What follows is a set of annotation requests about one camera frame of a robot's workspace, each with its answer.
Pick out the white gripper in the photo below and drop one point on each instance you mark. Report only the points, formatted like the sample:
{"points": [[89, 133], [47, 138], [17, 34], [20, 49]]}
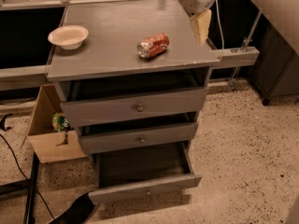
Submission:
{"points": [[200, 20]]}

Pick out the red coke can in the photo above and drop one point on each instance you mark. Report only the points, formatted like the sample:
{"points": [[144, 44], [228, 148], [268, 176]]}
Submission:
{"points": [[151, 46]]}

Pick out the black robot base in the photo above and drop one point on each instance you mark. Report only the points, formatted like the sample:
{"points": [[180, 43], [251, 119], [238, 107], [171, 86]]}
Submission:
{"points": [[77, 213]]}

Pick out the grey three-drawer cabinet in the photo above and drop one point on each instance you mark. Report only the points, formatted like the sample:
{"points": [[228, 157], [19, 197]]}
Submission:
{"points": [[107, 65]]}

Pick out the grey top drawer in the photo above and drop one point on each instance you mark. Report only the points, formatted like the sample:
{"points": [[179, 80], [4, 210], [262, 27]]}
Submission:
{"points": [[90, 112]]}

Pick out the grey drawer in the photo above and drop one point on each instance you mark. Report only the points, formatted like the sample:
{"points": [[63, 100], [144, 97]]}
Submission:
{"points": [[138, 172], [106, 142], [90, 112]]}

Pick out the grey middle drawer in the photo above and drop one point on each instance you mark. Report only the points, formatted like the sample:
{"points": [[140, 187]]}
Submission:
{"points": [[106, 142]]}

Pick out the grey bottom drawer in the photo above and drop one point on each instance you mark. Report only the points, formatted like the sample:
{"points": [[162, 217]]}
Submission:
{"points": [[138, 172]]}

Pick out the dark grey side cabinet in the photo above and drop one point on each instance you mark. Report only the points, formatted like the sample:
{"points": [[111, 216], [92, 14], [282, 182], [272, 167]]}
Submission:
{"points": [[276, 71]]}

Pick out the white bowl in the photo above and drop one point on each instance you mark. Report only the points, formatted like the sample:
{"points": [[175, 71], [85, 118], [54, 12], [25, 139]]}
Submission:
{"points": [[68, 37]]}

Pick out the green chip bag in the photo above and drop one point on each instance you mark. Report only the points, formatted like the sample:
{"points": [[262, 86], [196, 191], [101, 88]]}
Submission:
{"points": [[60, 123]]}

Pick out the cardboard box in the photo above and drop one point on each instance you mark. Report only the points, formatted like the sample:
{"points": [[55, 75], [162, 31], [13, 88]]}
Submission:
{"points": [[50, 143]]}

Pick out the black metal floor bar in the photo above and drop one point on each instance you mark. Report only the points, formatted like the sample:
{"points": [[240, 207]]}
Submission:
{"points": [[30, 186]]}

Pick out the grey metal rail frame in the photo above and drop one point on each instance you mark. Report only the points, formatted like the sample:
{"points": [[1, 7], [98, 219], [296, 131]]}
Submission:
{"points": [[34, 76]]}

